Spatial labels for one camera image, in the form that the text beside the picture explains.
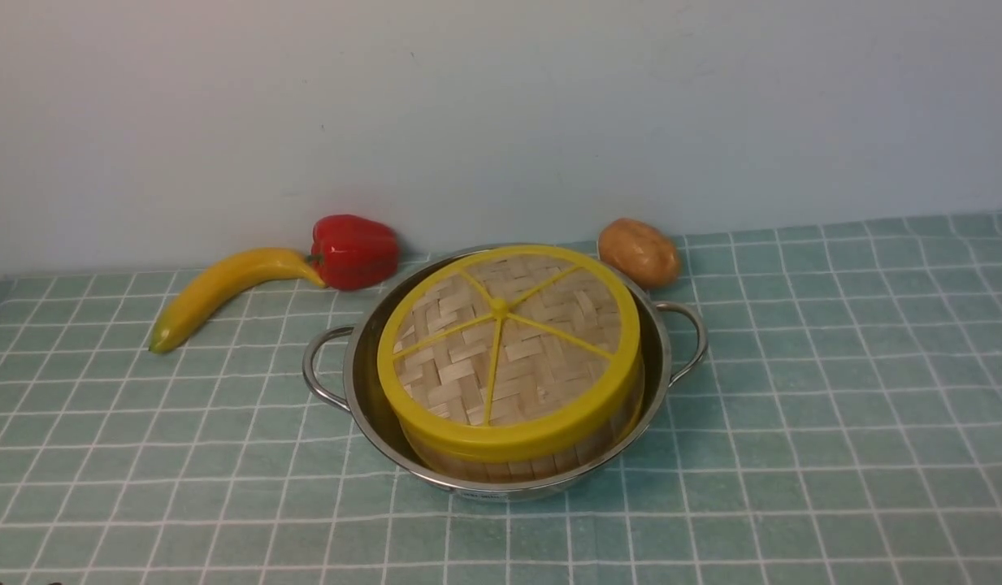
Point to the yellow plastic banana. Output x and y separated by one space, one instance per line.
219 284

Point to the yellow-rimmed bamboo steamer basket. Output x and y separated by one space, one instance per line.
520 468

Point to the stainless steel pot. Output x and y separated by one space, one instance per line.
339 368

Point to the woven bamboo steamer lid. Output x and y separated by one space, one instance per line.
525 347

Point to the brown potato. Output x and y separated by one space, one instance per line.
641 252

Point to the green checkered tablecloth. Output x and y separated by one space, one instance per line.
846 429

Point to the red bell pepper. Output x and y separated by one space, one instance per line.
350 252

